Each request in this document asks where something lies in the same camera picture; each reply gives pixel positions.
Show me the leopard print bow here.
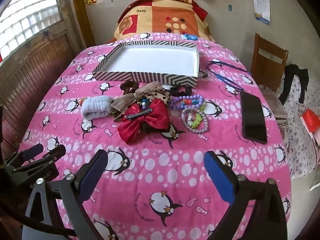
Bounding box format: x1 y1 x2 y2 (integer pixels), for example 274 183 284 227
111 81 172 122

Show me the red box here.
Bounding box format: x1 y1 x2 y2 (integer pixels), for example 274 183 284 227
301 109 320 133

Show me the black smartphone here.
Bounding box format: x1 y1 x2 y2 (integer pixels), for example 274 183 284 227
240 91 268 145

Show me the thin blue headband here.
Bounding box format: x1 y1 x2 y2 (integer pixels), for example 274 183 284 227
206 59 250 92

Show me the light blue fluffy hair band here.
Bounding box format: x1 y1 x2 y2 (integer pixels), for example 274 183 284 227
81 95 117 120

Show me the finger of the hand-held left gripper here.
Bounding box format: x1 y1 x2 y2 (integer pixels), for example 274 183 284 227
19 144 44 162
43 145 67 165

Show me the pink penguin blanket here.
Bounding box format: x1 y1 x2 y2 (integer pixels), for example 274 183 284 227
19 31 293 240

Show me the orange patchwork quilt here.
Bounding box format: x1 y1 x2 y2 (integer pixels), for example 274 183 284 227
111 0 215 43

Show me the black braided hair tie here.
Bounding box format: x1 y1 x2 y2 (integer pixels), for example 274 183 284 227
171 85 193 97

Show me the eye chart poster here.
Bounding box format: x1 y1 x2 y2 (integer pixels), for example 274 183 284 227
251 0 272 25

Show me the red satin bow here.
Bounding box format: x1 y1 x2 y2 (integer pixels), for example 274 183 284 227
117 99 170 145

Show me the striped cardboard box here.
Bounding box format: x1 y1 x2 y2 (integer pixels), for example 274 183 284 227
92 40 200 87

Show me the black garment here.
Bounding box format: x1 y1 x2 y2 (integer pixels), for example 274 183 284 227
278 64 310 104

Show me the clear crystal bracelet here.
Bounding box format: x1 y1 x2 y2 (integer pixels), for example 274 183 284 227
181 106 209 134

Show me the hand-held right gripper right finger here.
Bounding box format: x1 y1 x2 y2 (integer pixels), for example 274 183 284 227
204 151 288 240

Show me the glass block window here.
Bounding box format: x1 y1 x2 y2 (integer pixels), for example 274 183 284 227
0 0 63 58

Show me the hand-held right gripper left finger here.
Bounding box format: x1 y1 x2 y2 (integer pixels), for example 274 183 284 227
22 149 108 240

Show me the purple bead bracelet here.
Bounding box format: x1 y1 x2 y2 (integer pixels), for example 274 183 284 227
169 94 204 110

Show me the wooden chair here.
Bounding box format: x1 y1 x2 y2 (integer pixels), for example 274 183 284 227
250 33 289 93

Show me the green flower bracelet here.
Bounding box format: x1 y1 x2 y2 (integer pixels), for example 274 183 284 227
186 104 207 128

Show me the floral bed sheet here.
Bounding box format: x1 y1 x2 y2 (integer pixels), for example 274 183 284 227
257 75 320 178

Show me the brown scrunchie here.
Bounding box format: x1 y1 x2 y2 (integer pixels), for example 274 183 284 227
119 80 140 93

